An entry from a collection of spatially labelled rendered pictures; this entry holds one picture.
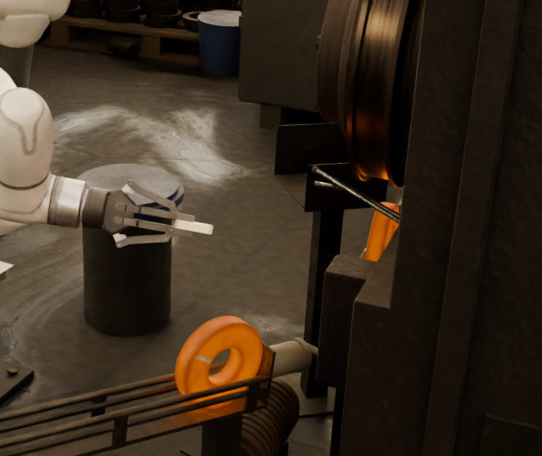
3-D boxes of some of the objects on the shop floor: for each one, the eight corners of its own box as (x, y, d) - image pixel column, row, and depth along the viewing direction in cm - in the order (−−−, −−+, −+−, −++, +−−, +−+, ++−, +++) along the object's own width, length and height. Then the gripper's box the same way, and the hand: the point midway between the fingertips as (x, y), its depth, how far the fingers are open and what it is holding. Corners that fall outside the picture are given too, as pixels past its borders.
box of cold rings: (489, 99, 524) (513, -67, 490) (470, 160, 452) (498, -30, 417) (283, 71, 547) (292, -90, 512) (234, 125, 474) (242, -58, 440)
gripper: (92, 170, 202) (218, 194, 205) (80, 238, 203) (204, 261, 206) (89, 172, 195) (219, 196, 197) (76, 242, 196) (206, 266, 198)
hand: (194, 226), depth 201 cm, fingers closed
